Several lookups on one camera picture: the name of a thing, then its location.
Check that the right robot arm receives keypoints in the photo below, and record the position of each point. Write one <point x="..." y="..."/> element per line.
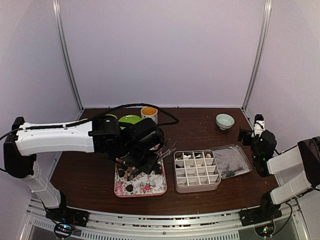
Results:
<point x="306" y="153"/>

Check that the floral pink tray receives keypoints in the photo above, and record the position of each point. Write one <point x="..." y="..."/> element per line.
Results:
<point x="129" y="182"/>

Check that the pink divided tin box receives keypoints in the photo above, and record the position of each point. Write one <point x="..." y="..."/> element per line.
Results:
<point x="195" y="171"/>

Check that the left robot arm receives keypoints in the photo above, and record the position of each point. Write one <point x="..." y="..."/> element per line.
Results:
<point x="132" y="143"/>

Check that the front aluminium rail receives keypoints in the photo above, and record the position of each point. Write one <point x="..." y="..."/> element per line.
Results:
<point x="225" y="225"/>

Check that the floral white mug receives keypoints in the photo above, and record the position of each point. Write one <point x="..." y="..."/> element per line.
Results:
<point x="149" y="112"/>

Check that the right aluminium frame post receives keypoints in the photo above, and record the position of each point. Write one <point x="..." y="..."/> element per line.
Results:
<point x="264" y="30"/>

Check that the left aluminium frame post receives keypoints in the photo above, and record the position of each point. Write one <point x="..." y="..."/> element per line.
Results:
<point x="65" y="53"/>

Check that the metal serving tongs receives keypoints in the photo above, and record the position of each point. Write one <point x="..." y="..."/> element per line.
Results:
<point x="160" y="157"/>

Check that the pink rabbit tin lid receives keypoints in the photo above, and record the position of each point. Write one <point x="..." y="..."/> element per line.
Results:
<point x="231" y="161"/>

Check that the aluminium frame post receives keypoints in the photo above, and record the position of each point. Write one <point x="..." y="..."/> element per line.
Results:
<point x="65" y="53"/>
<point x="264" y="30"/>

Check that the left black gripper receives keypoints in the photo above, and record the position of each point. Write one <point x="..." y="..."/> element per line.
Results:
<point x="149" y="166"/>

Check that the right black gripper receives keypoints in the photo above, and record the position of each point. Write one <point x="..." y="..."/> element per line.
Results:
<point x="242" y="132"/>

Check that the pale blue tea bowl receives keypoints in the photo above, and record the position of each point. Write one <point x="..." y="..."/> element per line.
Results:
<point x="224" y="121"/>

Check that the green plate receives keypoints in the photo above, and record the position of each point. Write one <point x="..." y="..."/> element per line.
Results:
<point x="130" y="119"/>

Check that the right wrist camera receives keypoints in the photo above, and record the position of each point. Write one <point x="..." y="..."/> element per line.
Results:
<point x="258" y="123"/>

